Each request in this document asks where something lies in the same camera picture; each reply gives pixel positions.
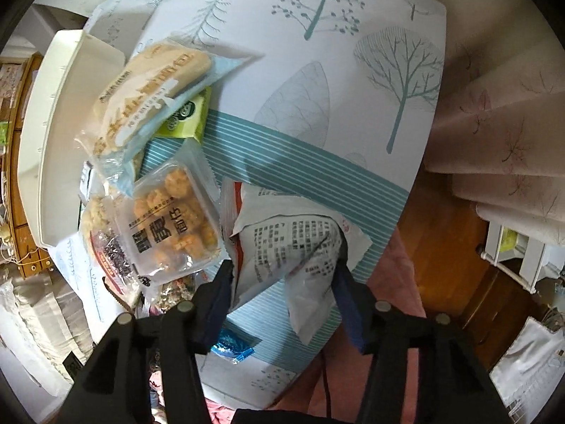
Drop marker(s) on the green snack box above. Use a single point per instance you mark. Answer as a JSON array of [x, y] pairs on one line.
[[190, 120]]

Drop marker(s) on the orange puff ball packet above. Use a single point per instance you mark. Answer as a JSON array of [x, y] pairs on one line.
[[169, 227]]

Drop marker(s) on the red-white snack bag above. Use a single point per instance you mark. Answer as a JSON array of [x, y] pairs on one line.
[[273, 237]]

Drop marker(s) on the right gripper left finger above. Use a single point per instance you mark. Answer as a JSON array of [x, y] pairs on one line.
[[113, 385]]

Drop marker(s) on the white plastic storage bin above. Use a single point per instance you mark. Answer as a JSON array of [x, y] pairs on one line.
[[74, 71]]

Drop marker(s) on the almond pie snack packet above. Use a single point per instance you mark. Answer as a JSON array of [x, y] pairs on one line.
[[103, 241]]

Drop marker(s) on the blue foil candy packet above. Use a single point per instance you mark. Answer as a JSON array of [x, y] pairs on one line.
[[234, 346]]

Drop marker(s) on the pink fleece blanket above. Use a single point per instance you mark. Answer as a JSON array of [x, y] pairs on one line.
[[340, 371]]

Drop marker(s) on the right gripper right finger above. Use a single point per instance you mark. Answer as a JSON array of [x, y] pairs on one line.
[[452, 385]]

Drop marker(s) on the clear-wrapped seed cake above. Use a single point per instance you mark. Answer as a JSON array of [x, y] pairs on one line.
[[162, 297]]

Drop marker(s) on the white lace cloth stack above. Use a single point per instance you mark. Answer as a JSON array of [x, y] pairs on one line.
[[42, 322]]

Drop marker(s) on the white tree-print tablecloth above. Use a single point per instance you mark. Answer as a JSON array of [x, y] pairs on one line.
[[337, 107]]

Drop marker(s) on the rice cracker bread packet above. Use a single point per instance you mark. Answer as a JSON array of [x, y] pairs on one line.
[[153, 85]]

